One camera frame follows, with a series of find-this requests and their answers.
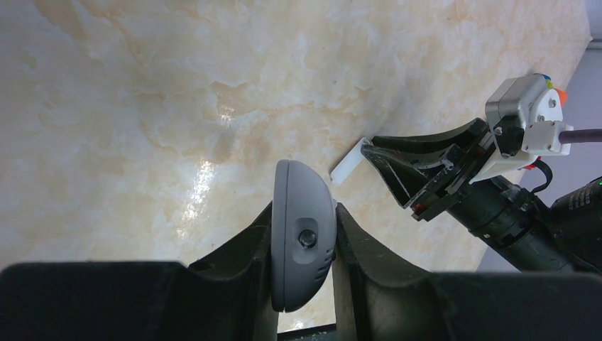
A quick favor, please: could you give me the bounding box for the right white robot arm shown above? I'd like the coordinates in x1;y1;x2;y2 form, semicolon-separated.
361;118;601;274

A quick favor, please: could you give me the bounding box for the white battery cover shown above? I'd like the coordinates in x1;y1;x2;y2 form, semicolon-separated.
330;137;370;186

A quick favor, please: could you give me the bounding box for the orange blue toy car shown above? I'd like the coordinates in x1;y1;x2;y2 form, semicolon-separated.
543;74;568;107

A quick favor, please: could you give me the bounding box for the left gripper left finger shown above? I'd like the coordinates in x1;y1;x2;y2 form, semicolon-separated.
1;207;278;340

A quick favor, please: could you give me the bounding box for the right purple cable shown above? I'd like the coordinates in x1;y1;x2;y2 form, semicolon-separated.
558;129;602;145

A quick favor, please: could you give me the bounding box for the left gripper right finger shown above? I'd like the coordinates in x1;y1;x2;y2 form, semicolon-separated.
332;205;601;340

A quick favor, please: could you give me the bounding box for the white remote control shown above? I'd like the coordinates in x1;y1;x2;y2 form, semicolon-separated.
270;160;336;313

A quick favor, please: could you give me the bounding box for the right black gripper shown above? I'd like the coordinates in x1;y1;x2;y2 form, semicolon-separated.
361;118;495;221

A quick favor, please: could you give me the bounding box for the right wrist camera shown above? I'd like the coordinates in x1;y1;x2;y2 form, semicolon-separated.
469;73;574;184

